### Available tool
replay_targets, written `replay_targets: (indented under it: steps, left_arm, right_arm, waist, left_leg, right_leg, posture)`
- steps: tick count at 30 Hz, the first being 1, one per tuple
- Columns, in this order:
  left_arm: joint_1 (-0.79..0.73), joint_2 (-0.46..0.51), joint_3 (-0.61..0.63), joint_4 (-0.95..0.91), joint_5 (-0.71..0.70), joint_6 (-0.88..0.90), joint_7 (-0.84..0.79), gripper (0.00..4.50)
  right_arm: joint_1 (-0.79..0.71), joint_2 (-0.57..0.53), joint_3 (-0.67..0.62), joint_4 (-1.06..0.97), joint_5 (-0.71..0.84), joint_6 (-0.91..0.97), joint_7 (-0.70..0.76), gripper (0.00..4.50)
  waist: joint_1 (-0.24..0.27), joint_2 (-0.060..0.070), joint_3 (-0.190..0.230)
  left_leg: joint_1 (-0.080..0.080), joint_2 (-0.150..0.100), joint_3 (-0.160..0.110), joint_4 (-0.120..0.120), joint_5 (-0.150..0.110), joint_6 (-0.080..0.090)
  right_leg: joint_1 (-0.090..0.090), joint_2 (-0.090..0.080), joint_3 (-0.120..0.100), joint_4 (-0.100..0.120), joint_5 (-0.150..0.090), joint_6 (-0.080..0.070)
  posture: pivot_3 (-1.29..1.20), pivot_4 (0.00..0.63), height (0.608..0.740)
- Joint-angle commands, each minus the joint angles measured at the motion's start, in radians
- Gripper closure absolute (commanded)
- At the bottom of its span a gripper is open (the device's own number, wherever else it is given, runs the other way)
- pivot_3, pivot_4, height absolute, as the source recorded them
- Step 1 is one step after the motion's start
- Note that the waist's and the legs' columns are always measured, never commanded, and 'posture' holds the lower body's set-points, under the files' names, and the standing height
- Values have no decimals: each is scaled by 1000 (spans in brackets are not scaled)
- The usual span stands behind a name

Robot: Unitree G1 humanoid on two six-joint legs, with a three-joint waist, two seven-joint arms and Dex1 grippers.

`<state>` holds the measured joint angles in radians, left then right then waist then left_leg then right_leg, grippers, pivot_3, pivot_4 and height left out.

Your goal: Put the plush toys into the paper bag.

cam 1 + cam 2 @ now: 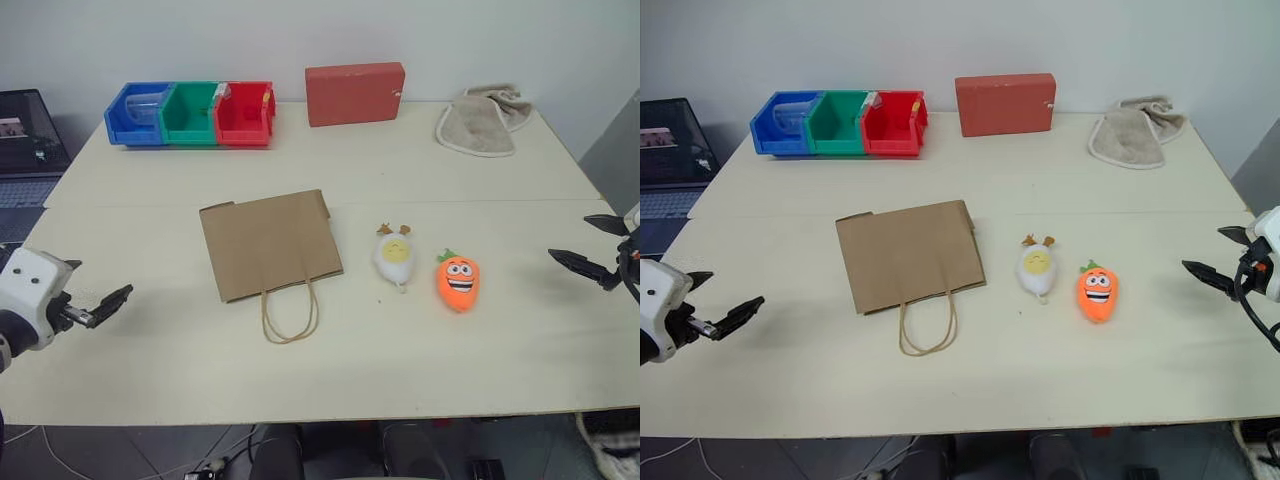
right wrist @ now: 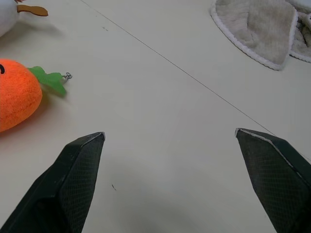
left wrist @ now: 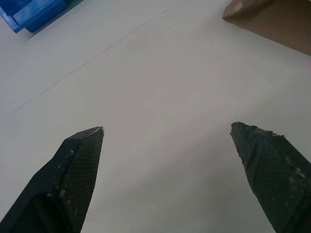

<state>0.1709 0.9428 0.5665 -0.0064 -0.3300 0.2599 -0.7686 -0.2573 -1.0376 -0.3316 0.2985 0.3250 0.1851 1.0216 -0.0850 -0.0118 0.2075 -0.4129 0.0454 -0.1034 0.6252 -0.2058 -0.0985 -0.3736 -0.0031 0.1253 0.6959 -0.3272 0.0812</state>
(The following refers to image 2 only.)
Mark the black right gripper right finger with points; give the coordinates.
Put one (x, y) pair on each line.
(274, 179)

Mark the white plush toy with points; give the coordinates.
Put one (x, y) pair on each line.
(9, 14)

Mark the orange carrot plush toy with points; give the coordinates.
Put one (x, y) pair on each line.
(17, 95)

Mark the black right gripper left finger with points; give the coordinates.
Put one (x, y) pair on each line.
(70, 184)

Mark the beige fleece cloth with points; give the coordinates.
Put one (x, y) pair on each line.
(264, 29)

